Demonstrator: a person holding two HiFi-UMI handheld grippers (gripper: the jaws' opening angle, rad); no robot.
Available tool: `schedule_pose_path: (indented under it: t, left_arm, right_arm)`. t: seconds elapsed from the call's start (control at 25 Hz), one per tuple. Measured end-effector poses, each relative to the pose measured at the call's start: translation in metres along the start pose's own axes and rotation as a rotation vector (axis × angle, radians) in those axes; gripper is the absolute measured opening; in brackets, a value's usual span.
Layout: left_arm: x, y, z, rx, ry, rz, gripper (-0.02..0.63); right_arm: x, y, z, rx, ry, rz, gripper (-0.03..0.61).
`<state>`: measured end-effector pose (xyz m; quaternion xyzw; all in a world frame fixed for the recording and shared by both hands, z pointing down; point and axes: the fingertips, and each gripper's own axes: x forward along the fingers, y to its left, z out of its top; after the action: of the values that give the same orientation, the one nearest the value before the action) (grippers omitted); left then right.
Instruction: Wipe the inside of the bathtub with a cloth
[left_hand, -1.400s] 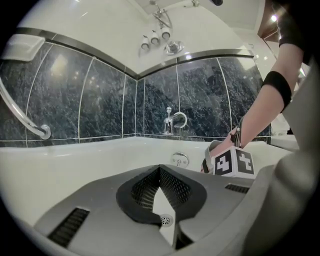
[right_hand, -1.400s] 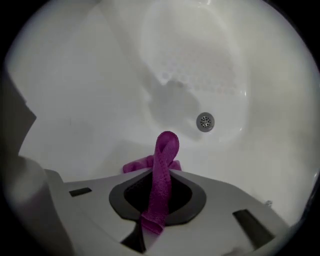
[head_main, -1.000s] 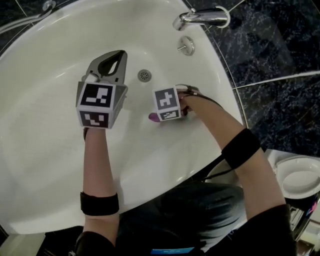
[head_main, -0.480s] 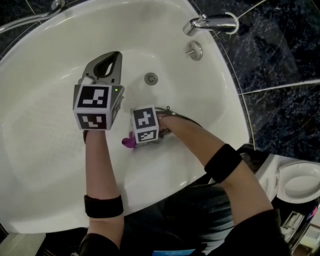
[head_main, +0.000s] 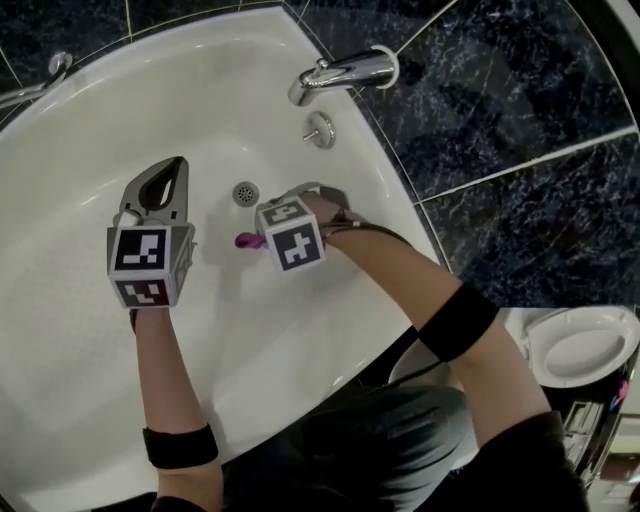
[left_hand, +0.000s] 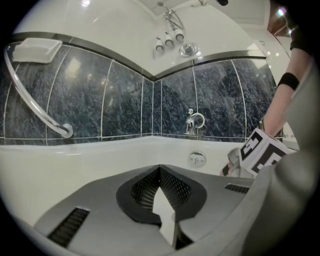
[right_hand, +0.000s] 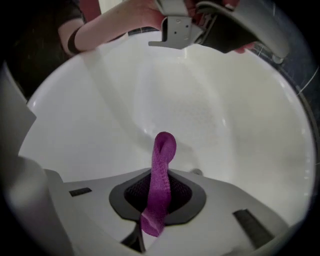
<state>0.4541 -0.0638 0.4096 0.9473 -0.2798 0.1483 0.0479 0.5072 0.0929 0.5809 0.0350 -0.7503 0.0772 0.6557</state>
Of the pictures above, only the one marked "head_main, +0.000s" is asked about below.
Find person's dark sleeve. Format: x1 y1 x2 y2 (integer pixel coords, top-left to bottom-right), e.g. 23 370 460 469
148 493 207 512
468 410 592 512

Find white toilet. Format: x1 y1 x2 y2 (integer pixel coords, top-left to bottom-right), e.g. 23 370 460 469
388 305 640 390

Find white bathtub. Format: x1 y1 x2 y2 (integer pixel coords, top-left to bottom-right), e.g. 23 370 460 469
0 4 444 512

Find person's left forearm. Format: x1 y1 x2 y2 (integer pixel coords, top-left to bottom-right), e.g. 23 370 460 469
129 305 224 512

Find person's right hand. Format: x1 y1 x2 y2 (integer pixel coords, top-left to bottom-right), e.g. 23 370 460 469
301 191 346 242

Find round tub drain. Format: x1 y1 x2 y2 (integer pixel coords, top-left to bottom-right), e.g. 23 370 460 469
232 180 260 208

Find chrome grab bar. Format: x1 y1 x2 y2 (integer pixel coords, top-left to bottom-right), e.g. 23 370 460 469
0 51 74 109

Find person's legs in jeans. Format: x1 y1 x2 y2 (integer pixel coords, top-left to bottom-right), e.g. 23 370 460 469
223 383 477 512

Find black cable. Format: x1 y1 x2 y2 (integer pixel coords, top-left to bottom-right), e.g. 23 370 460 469
319 219 452 389

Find person's right forearm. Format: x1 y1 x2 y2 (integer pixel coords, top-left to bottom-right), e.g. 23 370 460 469
322 226 552 447

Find person's dark left sleeve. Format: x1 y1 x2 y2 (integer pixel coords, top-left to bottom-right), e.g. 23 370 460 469
148 493 207 512

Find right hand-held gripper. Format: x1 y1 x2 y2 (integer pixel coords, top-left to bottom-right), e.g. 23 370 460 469
253 181 352 275

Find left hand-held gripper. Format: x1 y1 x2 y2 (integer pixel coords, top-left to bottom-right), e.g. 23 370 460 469
105 156 198 312

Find purple cleaning cloth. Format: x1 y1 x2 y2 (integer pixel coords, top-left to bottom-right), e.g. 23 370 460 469
234 231 267 251

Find chrome tub spout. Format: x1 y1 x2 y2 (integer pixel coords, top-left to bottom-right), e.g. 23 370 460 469
286 44 402 108

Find person's dark right sleeve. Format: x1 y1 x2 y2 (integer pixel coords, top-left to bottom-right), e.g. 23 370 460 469
468 410 592 512

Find chrome tub overflow plate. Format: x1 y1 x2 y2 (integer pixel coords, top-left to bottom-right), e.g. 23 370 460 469
301 110 337 150

